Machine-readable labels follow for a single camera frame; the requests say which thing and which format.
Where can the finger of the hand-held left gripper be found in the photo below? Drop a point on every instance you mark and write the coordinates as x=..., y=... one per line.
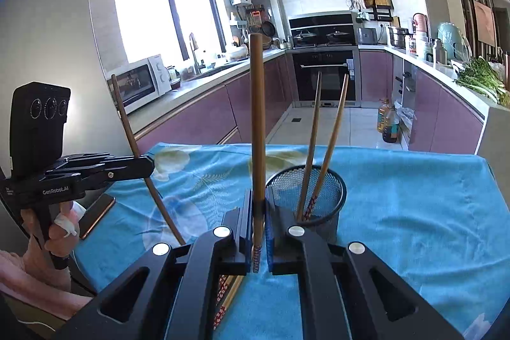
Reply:
x=127, y=168
x=87, y=158

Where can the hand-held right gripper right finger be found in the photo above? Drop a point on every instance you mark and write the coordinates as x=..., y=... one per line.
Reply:
x=270, y=240

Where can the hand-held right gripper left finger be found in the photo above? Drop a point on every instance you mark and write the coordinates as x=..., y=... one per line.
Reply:
x=250, y=232

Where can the brown patterned-end chopstick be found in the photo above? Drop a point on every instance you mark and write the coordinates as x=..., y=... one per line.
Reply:
x=256, y=105
x=126, y=125
x=336, y=125
x=234, y=293
x=221, y=294
x=314, y=117

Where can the black mesh utensil holder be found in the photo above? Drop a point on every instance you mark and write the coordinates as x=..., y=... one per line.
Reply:
x=330, y=200

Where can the person's left forearm pink sleeve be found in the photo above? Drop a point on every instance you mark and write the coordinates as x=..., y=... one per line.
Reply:
x=32, y=284

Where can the person's left hand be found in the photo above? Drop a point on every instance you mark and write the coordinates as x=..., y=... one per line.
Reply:
x=55, y=246

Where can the brown smartphone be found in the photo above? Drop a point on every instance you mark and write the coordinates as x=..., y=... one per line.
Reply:
x=97, y=214

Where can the grey refrigerator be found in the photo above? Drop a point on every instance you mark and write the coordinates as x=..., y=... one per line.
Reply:
x=51, y=45

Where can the purple kitchen base cabinets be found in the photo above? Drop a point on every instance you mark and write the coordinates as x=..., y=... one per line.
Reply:
x=438, y=113
x=199, y=113

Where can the white microwave oven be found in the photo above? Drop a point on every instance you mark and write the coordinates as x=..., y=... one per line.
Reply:
x=159, y=75

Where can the blue leaf-print tablecloth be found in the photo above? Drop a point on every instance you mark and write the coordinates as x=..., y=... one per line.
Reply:
x=398, y=224

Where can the steel sink faucet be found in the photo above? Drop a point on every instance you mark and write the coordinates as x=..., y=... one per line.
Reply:
x=193, y=45

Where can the white bowl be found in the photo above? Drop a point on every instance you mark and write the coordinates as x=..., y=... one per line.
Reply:
x=235, y=52

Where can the kitchen window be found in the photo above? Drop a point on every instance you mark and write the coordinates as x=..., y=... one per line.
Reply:
x=139, y=5

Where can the black built-in oven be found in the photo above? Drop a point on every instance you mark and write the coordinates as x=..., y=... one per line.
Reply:
x=306, y=79

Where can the white plastic bag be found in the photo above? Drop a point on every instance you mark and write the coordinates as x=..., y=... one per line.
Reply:
x=405, y=117

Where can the black frying pan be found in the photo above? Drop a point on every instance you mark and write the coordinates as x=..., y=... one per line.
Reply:
x=268, y=29

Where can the black stove and hood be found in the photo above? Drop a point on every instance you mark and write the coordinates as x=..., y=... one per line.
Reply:
x=318, y=21

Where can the silver toaster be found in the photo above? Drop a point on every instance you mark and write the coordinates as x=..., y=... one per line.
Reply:
x=366, y=36

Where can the stainless steel pot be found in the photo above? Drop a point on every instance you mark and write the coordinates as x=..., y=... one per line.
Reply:
x=397, y=39

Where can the steel thermos bottle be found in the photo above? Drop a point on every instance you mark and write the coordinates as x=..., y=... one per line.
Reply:
x=438, y=52

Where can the pink kettle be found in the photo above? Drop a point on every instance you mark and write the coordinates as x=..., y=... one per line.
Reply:
x=419, y=23

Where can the green leafy vegetables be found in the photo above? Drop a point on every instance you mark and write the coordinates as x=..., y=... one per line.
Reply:
x=482, y=79

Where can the pale green kitchen appliance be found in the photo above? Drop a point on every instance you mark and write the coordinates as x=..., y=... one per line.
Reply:
x=450, y=39

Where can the black wall storage rack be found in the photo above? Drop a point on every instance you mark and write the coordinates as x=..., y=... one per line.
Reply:
x=378, y=11

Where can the framed wall picture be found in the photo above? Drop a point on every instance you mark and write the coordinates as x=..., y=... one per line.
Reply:
x=484, y=23

